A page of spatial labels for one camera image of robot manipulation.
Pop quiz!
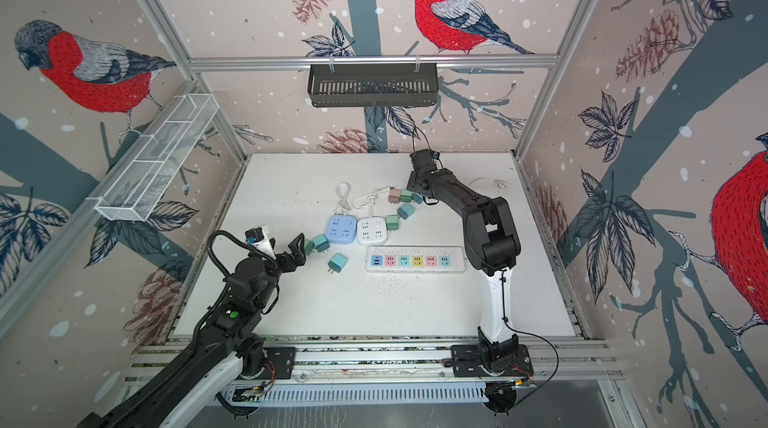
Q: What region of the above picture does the brown plug adapter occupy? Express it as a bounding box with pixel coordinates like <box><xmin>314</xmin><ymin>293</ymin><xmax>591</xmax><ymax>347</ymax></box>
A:
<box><xmin>388</xmin><ymin>188</ymin><xmax>401</xmax><ymax>204</ymax></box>

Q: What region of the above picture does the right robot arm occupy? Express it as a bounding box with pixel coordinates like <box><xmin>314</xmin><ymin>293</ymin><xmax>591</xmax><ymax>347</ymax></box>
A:
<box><xmin>407</xmin><ymin>149</ymin><xmax>529</xmax><ymax>375</ymax></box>

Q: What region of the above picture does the black wire basket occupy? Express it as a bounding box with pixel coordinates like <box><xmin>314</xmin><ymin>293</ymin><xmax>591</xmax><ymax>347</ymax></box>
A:
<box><xmin>307</xmin><ymin>63</ymin><xmax>439</xmax><ymax>108</ymax></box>

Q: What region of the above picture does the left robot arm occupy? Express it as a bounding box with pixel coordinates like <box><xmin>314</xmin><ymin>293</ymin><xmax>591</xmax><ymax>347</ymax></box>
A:
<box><xmin>79</xmin><ymin>226</ymin><xmax>306</xmax><ymax>427</ymax></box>

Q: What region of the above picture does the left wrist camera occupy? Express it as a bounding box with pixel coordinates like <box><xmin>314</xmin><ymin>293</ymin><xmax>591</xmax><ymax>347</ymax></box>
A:
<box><xmin>244</xmin><ymin>225</ymin><xmax>272</xmax><ymax>252</ymax></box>

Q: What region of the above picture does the long white power strip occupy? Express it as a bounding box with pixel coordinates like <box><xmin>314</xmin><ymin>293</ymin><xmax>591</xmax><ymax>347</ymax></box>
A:
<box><xmin>365</xmin><ymin>246</ymin><xmax>466</xmax><ymax>274</ymax></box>

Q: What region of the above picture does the blue square power socket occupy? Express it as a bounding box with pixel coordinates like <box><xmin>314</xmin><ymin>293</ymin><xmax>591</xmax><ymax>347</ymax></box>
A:
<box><xmin>324</xmin><ymin>214</ymin><xmax>357</xmax><ymax>245</ymax></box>

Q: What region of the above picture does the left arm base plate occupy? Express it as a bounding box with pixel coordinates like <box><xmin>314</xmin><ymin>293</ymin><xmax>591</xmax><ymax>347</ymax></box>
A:
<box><xmin>239</xmin><ymin>347</ymin><xmax>297</xmax><ymax>381</ymax></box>

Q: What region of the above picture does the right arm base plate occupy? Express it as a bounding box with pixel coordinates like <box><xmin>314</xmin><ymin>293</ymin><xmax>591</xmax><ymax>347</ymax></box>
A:
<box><xmin>443</xmin><ymin>343</ymin><xmax>534</xmax><ymax>378</ymax></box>

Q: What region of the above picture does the white mesh shelf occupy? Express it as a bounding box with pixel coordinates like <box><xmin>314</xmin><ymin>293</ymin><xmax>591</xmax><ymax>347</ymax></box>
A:
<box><xmin>95</xmin><ymin>93</ymin><xmax>220</xmax><ymax>221</ymax></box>

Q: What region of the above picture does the white square power socket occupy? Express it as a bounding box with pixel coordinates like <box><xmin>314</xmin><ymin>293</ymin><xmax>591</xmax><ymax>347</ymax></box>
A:
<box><xmin>356</xmin><ymin>216</ymin><xmax>388</xmax><ymax>246</ymax></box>

